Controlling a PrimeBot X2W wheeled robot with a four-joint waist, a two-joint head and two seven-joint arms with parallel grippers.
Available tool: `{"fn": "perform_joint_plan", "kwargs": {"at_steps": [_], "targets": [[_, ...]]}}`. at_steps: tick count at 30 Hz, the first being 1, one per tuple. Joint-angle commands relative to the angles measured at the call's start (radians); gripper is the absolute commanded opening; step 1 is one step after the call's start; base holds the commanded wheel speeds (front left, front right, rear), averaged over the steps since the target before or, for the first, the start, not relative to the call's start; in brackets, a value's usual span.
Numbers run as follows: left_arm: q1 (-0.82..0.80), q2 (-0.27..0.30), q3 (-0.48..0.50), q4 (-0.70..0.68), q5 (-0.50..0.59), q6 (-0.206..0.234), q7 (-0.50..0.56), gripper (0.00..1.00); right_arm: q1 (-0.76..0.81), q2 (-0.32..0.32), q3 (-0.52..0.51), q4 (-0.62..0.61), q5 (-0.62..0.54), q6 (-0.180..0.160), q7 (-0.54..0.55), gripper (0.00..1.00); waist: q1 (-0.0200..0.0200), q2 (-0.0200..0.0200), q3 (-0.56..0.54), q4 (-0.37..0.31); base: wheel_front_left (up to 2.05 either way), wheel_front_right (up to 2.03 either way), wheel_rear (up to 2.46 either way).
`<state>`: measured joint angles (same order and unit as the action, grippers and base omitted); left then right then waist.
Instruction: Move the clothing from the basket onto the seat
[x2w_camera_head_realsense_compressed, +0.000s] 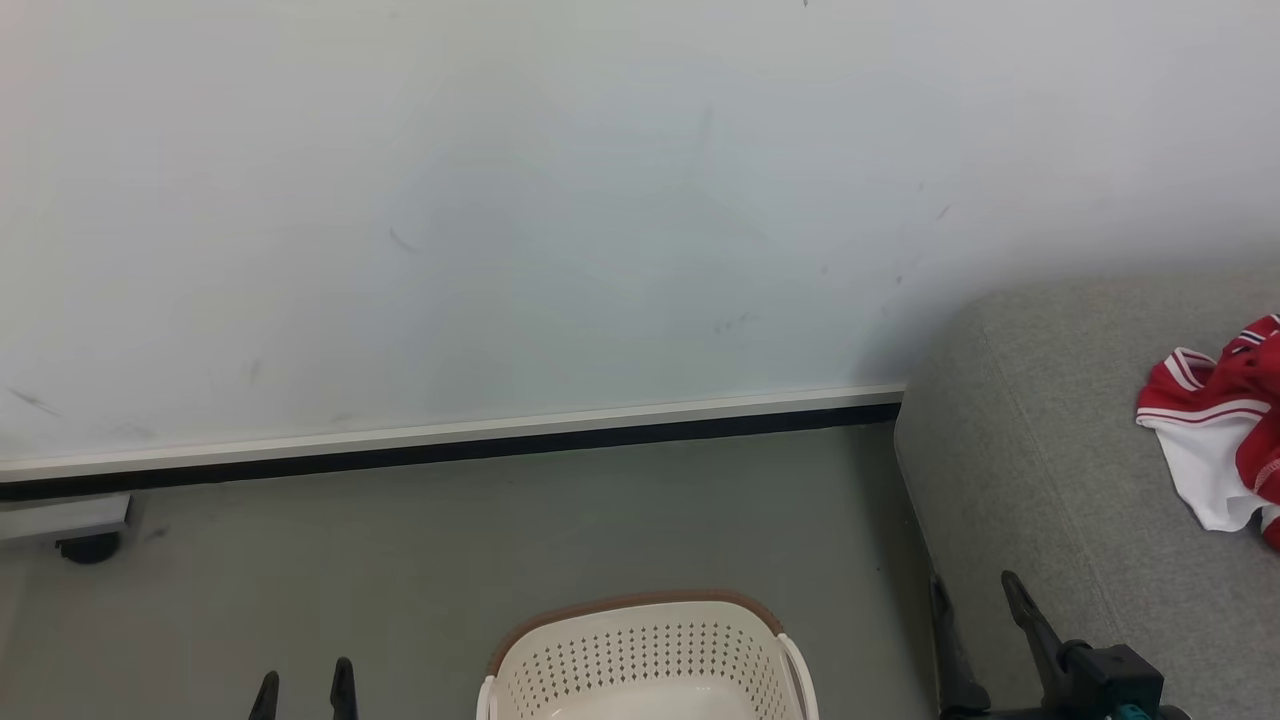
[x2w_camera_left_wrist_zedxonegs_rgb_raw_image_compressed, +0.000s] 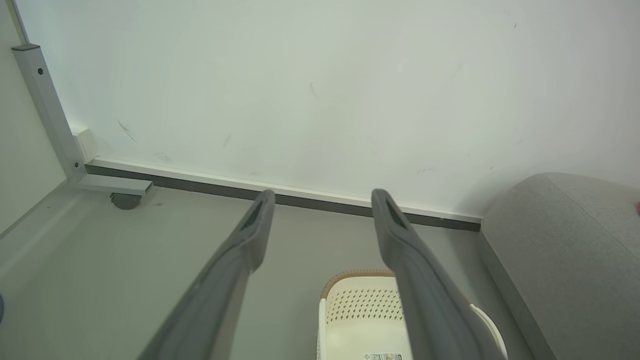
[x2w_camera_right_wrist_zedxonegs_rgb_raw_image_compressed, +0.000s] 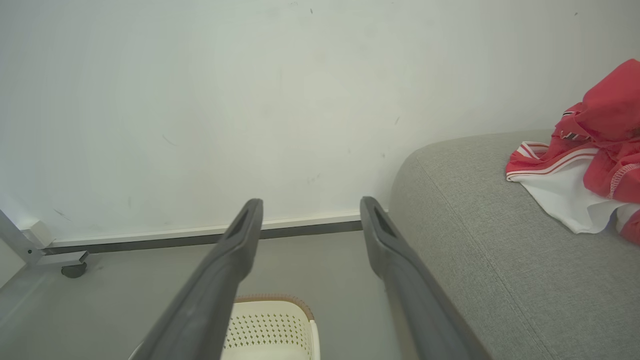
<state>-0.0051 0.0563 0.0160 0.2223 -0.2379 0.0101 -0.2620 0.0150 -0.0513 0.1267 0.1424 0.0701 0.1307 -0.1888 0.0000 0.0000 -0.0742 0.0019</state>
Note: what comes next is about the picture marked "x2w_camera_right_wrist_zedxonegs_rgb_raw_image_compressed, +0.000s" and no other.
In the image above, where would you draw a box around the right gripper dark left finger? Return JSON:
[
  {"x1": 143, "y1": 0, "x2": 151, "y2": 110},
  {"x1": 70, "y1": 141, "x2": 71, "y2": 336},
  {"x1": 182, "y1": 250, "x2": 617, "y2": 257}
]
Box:
[{"x1": 130, "y1": 198, "x2": 264, "y2": 360}]

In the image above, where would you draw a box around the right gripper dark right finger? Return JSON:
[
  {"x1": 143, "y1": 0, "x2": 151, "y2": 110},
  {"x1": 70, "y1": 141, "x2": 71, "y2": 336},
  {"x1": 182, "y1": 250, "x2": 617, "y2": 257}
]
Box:
[{"x1": 359, "y1": 196, "x2": 494, "y2": 360}]

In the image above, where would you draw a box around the red and white garment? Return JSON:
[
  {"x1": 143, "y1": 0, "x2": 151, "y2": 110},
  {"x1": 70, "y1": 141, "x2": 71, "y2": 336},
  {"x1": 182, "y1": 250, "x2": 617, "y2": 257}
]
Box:
[{"x1": 505, "y1": 58, "x2": 640, "y2": 246}]

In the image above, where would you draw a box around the cream perforated laundry basket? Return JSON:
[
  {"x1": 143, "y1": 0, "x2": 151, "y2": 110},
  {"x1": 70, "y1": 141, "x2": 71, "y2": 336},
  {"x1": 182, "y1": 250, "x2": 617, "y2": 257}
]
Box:
[{"x1": 129, "y1": 294, "x2": 321, "y2": 360}]

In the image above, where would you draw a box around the white and black baseboard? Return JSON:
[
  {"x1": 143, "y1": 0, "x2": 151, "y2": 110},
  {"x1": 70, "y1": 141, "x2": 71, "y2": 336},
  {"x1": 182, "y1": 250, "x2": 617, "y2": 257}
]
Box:
[{"x1": 42, "y1": 212, "x2": 367, "y2": 256}]

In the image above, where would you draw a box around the grey fabric sofa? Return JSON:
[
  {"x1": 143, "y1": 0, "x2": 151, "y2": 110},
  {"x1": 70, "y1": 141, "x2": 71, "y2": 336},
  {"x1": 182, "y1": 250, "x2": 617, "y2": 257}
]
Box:
[{"x1": 388, "y1": 128, "x2": 640, "y2": 360}]

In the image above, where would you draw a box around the black caster wheel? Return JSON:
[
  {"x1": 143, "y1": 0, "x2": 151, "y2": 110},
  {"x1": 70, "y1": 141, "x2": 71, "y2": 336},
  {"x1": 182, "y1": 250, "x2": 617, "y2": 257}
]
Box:
[{"x1": 60, "y1": 262, "x2": 89, "y2": 279}]

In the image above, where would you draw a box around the grey metal frame foot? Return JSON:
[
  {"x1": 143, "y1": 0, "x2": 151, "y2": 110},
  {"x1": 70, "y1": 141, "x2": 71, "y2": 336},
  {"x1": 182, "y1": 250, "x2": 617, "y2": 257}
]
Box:
[{"x1": 0, "y1": 208, "x2": 91, "y2": 268}]

